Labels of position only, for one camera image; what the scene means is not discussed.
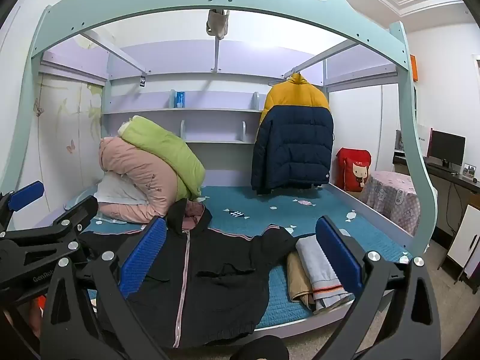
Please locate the pink quilt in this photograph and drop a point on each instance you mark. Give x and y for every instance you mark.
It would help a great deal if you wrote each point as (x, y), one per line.
(142, 180)

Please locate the lavender headboard shelf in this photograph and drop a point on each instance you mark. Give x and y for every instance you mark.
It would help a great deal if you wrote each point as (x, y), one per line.
(210, 114)

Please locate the orange wall panel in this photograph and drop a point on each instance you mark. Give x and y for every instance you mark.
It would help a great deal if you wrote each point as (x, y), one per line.
(414, 67)

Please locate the black computer monitor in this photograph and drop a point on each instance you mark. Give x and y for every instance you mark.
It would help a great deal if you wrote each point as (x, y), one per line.
(446, 146)

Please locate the black zip jacket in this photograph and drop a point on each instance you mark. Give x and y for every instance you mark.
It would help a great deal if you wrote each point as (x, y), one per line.
(217, 270)

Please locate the table with pink tablecloth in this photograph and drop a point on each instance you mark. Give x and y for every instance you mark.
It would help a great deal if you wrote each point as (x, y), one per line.
(393, 198)

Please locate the black keyboard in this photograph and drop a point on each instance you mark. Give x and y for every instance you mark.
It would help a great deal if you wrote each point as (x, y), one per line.
(438, 167)

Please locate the black hanging tag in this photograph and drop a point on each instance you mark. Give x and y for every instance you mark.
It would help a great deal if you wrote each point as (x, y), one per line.
(143, 81)

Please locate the blue box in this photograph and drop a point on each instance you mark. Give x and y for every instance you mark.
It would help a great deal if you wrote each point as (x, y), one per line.
(179, 99)

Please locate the small photo frame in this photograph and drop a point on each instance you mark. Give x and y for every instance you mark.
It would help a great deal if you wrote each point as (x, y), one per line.
(468, 170)

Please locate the butterfly print wardrobe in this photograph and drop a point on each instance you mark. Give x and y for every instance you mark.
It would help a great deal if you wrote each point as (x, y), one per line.
(63, 127)

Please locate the white wardrobe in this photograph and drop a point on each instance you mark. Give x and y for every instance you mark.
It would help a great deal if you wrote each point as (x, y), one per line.
(360, 120)

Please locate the teal quilted bed sheet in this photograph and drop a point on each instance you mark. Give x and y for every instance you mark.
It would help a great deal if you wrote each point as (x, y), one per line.
(300, 210)

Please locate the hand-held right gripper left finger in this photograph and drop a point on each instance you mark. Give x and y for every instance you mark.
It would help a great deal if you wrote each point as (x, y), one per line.
(144, 258)

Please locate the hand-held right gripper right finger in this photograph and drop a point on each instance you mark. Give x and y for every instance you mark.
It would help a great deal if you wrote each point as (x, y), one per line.
(337, 257)

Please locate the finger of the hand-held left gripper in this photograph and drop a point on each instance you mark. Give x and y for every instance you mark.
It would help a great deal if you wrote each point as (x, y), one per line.
(80, 210)
(26, 194)

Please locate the red cartoon cushion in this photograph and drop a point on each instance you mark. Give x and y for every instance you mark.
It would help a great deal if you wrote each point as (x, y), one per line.
(354, 168)

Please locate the white pillow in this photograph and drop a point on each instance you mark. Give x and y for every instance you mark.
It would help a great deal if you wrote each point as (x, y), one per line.
(116, 193)

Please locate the white paper bag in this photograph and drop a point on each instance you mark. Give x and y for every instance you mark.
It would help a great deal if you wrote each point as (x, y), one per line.
(423, 138)

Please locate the folded khaki pants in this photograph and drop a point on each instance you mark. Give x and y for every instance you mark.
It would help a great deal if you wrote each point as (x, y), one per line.
(298, 277)

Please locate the dark desk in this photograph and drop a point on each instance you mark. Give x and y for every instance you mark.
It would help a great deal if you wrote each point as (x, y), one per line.
(455, 180)

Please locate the beige hanging pouch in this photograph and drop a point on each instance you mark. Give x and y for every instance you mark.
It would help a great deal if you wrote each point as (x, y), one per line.
(216, 22)

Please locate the green quilt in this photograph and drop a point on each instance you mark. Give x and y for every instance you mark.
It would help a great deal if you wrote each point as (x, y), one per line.
(168, 150)

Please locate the yellow and navy puffer jacket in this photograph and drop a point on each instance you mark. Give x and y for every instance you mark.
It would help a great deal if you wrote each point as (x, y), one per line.
(292, 138)

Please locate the folded grey pants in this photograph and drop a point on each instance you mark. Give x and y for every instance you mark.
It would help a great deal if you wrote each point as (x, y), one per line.
(318, 266)

